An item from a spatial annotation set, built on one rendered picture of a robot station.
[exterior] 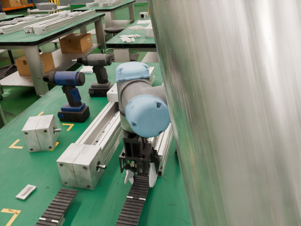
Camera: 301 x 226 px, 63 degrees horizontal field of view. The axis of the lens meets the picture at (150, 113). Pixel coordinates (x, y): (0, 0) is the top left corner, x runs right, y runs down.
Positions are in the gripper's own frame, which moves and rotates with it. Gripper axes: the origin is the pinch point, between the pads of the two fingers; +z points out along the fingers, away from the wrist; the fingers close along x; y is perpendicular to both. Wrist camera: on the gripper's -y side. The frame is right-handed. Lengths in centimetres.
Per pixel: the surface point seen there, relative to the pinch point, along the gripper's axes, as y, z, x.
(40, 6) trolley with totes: -416, -13, -311
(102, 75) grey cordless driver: -60, -9, -36
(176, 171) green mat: -7.8, 2.1, 8.9
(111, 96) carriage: -36.7, -8.8, -22.2
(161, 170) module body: -4.6, -0.6, 4.5
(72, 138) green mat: -19.7, 2.1, -33.7
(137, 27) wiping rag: -254, 0, -70
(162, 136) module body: -13.9, -6.3, 3.6
